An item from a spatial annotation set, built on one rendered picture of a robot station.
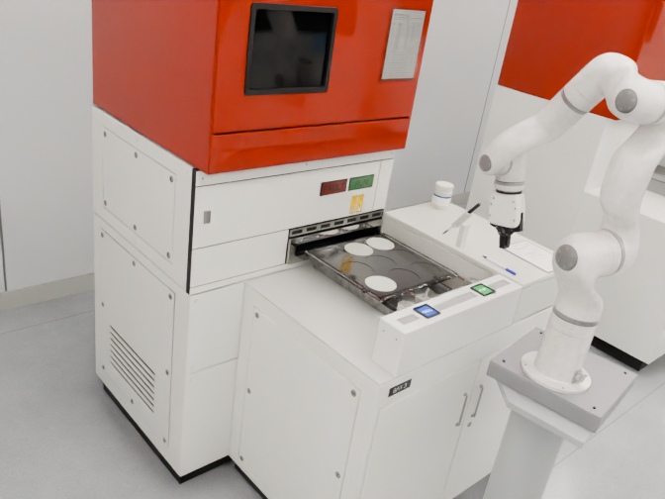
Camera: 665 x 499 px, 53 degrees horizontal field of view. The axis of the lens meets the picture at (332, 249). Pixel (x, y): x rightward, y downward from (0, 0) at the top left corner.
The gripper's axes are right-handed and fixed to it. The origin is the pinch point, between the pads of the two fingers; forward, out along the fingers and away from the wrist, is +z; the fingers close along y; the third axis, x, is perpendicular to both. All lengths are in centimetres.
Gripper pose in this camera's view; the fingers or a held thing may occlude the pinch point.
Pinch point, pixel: (505, 241)
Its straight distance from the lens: 203.7
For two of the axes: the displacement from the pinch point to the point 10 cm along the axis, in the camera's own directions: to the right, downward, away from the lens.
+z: -0.1, 9.6, 2.9
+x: 7.4, -1.9, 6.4
